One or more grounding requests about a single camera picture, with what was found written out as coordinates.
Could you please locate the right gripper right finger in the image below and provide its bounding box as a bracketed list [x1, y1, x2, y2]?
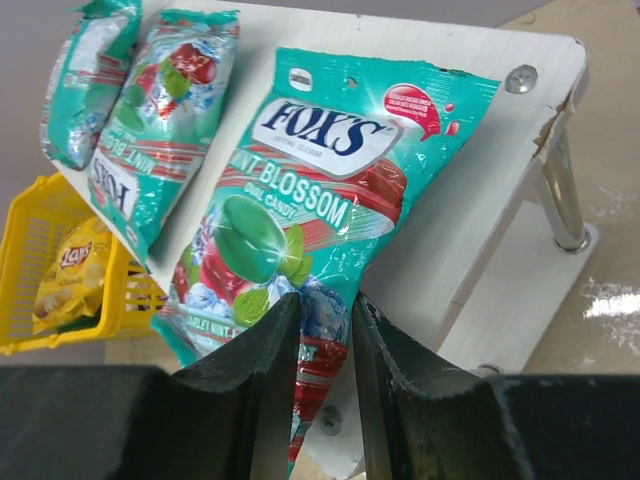
[352, 295, 639, 479]

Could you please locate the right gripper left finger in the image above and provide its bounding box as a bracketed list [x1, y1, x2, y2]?
[1, 294, 300, 479]

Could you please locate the Fox's mint blossom candy bag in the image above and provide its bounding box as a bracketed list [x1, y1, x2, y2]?
[88, 9, 240, 264]

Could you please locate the teal candy bag back side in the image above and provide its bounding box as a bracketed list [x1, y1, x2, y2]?
[39, 1, 142, 171]

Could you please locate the white two-tier shelf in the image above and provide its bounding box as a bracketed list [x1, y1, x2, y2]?
[49, 0, 599, 480]

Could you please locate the yellow Lays chips bag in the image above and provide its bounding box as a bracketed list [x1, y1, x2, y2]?
[32, 216, 112, 334]

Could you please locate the yellow plastic shopping basket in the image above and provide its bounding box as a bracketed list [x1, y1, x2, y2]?
[1, 174, 166, 355]

